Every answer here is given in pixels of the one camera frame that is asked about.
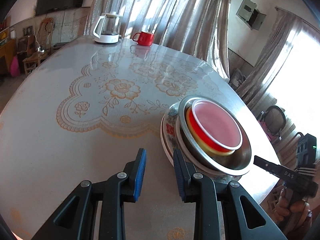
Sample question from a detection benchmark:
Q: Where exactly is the white glass electric kettle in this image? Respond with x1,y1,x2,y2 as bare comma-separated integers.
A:
93,12,122,44

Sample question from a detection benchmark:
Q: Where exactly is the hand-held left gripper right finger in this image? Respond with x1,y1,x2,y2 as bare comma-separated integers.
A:
173,149,288,240

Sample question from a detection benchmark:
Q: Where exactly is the grey sheer curtain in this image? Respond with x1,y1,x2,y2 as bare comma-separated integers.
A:
84,0,235,82

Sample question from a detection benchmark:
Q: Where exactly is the grey side curtain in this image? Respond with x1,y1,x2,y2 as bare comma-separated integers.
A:
236,11,310,105

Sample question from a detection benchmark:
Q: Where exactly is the stainless steel bowl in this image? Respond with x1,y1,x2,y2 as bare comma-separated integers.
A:
176,95,253,176

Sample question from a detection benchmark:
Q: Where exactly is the wooden chair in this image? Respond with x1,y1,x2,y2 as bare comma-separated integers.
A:
24,17,55,77

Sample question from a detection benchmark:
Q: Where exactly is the red plastic bowl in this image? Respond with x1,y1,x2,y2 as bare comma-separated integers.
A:
188,99,243,153

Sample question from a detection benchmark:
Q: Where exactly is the pink bag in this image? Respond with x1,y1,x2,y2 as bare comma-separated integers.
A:
10,56,20,77

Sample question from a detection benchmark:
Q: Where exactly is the wall electrical box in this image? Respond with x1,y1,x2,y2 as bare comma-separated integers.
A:
235,0,267,32

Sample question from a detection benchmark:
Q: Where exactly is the orange wooden cabinet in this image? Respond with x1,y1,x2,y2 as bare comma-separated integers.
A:
0,39,17,74

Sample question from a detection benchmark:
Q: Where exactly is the dark portable speaker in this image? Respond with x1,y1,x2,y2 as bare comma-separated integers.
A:
16,36,35,54

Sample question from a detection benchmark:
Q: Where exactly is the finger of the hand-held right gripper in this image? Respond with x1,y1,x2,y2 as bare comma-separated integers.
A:
254,155,283,175

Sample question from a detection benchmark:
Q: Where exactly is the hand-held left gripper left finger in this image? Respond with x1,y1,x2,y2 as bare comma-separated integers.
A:
32,148,147,240

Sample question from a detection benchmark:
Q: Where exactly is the black mesh chair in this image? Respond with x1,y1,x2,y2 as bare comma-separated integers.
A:
257,105,287,140

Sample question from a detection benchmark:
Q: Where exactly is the person's right hand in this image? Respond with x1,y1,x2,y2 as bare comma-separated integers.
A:
275,187,313,222

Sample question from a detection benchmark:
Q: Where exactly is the red mug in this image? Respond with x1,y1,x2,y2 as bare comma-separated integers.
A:
132,31,154,46

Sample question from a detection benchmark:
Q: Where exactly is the white plate with red characters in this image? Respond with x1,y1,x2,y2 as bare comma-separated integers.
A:
160,102,244,183

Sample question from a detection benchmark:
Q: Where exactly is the yellow plastic bowl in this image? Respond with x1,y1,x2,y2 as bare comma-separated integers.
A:
185,101,237,157

